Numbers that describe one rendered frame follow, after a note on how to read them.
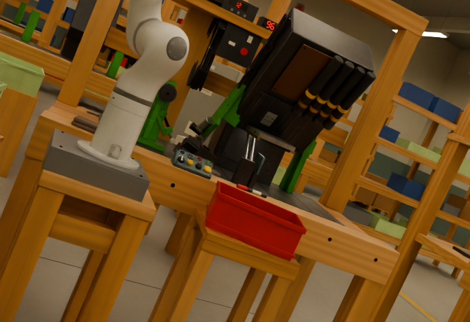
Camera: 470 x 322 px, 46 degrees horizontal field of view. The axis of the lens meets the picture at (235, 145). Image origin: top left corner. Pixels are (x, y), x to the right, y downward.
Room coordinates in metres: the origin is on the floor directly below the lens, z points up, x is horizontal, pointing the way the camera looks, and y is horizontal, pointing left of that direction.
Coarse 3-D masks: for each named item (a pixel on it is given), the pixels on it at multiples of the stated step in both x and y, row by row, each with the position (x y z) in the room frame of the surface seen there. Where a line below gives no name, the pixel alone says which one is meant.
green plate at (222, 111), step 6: (234, 90) 2.29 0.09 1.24; (240, 90) 2.22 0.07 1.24; (228, 96) 2.32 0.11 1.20; (234, 96) 2.23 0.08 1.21; (240, 96) 2.24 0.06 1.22; (222, 102) 2.32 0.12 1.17; (228, 102) 2.25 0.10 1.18; (234, 102) 2.24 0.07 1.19; (222, 108) 2.25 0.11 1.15; (228, 108) 2.22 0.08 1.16; (234, 108) 2.24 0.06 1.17; (216, 114) 2.28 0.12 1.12; (222, 114) 2.22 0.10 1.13; (228, 114) 2.23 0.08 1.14; (234, 114) 2.24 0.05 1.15; (228, 120) 2.24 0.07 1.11; (234, 120) 2.24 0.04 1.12; (234, 126) 2.25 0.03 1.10
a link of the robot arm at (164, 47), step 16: (144, 32) 1.54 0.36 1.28; (160, 32) 1.50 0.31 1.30; (176, 32) 1.51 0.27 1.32; (144, 48) 1.52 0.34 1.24; (160, 48) 1.49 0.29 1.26; (176, 48) 1.50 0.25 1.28; (144, 64) 1.51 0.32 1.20; (160, 64) 1.51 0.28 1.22; (176, 64) 1.53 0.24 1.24; (128, 80) 1.54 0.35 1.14; (144, 80) 1.54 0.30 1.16; (160, 80) 1.56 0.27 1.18; (128, 96) 1.53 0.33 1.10; (144, 96) 1.55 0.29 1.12
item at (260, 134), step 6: (246, 126) 2.27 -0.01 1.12; (252, 132) 2.16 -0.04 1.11; (258, 132) 2.09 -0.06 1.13; (264, 132) 2.21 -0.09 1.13; (258, 138) 2.08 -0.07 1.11; (264, 138) 2.09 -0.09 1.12; (270, 138) 2.09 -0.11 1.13; (276, 138) 2.19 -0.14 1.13; (276, 144) 2.10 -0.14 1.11; (282, 144) 2.11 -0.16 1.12; (288, 144) 2.12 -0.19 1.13; (288, 150) 2.14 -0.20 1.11
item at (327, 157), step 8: (360, 96) 10.54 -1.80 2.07; (360, 104) 10.45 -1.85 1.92; (392, 112) 10.78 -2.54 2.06; (344, 120) 10.39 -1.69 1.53; (344, 144) 10.53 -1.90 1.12; (376, 144) 10.77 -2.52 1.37; (320, 152) 10.46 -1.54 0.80; (328, 152) 10.51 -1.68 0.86; (320, 160) 10.35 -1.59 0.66; (328, 160) 10.54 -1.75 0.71; (336, 160) 10.89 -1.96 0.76; (368, 160) 10.78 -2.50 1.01; (312, 184) 10.37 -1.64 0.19; (320, 184) 10.47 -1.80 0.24; (352, 192) 10.79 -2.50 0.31; (352, 200) 10.74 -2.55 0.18
